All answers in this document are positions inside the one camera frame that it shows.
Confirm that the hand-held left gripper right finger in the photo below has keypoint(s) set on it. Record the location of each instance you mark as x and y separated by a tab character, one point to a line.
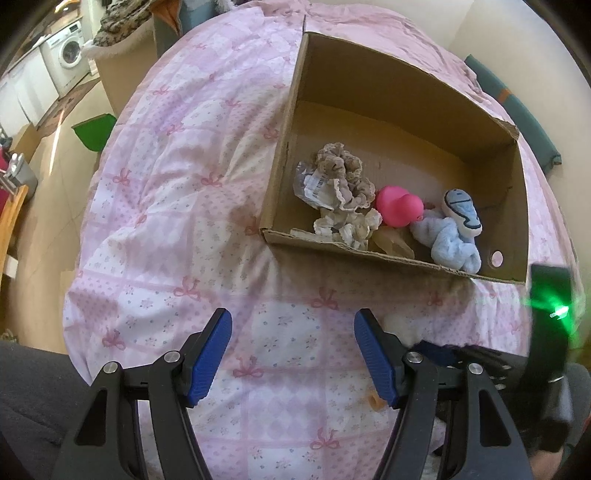
375	357

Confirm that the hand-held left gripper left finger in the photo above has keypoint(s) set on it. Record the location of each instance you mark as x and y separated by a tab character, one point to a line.
210	355

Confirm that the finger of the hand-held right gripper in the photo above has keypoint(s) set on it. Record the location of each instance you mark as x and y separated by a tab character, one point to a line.
494	364

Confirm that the peach soft toy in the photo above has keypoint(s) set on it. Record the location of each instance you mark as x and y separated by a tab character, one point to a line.
376	402

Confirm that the translucent cream soft item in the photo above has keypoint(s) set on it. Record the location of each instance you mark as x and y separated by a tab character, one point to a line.
392	242

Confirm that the light blue fuzzy scrunchie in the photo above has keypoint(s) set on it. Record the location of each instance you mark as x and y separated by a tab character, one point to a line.
455	244

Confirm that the pink rubber toy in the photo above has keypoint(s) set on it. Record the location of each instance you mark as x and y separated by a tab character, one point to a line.
399	205

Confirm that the blue and white plush toy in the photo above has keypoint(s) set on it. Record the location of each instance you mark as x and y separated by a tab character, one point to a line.
461	210

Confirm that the clear plastic packet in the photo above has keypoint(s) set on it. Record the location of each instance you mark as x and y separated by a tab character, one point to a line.
314	188

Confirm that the beige lace scrunchie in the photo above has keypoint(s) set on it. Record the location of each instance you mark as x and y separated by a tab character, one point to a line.
344	170

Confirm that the cardboard box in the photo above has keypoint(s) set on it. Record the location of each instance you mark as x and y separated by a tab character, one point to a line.
415	152

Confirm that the pink bow-print quilt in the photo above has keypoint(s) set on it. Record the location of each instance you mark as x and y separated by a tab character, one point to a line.
184	207

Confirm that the person's dark grey trouser leg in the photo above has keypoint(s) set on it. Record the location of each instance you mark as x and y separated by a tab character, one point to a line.
41	406

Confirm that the wooden chair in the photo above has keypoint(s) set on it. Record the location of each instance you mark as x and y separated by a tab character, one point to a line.
11	230

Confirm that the teal headboard cushion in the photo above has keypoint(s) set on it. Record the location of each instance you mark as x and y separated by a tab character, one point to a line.
521	120

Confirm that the grey bin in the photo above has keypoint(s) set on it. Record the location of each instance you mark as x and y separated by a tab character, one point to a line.
23	177

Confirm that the patterned floor rug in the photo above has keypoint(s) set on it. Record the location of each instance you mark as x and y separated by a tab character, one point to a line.
69	104

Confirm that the beige armchair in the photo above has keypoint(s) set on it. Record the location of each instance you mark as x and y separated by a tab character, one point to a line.
124	69

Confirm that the white kitchen cabinets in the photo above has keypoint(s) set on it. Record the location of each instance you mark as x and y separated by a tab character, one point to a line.
27	92

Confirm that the white washing machine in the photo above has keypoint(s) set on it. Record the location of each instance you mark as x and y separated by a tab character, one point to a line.
67	55

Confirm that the patterned knit blanket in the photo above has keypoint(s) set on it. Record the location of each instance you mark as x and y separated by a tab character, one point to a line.
122	23

